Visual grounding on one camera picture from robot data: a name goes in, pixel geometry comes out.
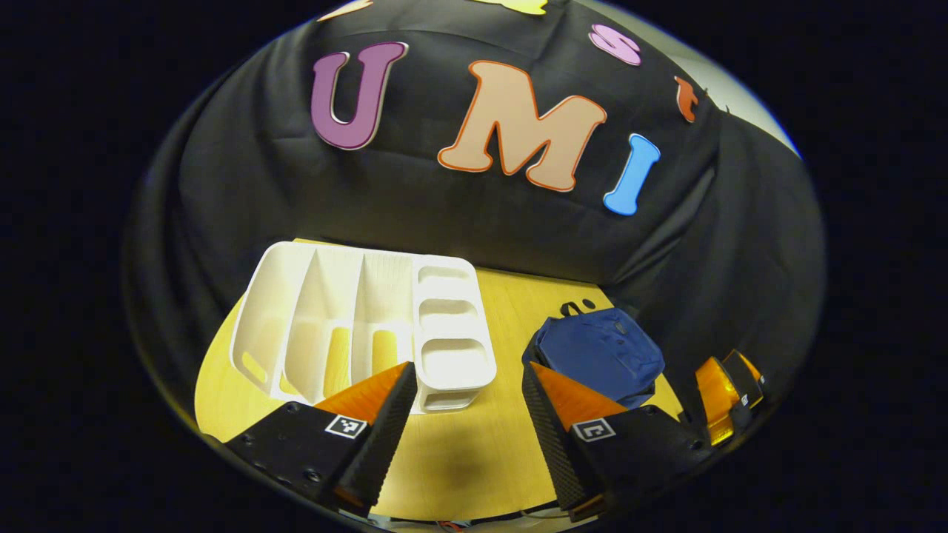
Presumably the white bookshelf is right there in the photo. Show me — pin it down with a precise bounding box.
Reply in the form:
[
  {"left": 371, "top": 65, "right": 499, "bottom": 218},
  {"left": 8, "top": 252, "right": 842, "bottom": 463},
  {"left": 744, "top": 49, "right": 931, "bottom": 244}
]
[{"left": 230, "top": 241, "right": 498, "bottom": 414}]

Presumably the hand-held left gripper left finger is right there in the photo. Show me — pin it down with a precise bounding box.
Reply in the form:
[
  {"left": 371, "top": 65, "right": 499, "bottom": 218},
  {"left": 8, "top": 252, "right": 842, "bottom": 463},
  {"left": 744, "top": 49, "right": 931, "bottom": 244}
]
[{"left": 224, "top": 361, "right": 418, "bottom": 517}]

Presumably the blue schoolbag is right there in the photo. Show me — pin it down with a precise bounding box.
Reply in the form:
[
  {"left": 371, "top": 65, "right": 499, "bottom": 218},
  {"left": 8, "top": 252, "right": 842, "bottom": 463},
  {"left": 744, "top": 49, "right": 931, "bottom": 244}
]
[{"left": 522, "top": 300, "right": 666, "bottom": 410}]

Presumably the black backdrop cloth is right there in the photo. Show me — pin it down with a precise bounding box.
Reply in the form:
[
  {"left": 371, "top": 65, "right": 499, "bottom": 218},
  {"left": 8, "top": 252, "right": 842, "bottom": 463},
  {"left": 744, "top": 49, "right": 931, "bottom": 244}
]
[{"left": 126, "top": 0, "right": 827, "bottom": 415}]

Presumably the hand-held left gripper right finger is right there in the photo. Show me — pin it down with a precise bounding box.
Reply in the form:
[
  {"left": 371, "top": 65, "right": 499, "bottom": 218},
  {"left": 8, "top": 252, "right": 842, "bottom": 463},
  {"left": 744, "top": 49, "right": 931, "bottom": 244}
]
[{"left": 521, "top": 361, "right": 715, "bottom": 523}]

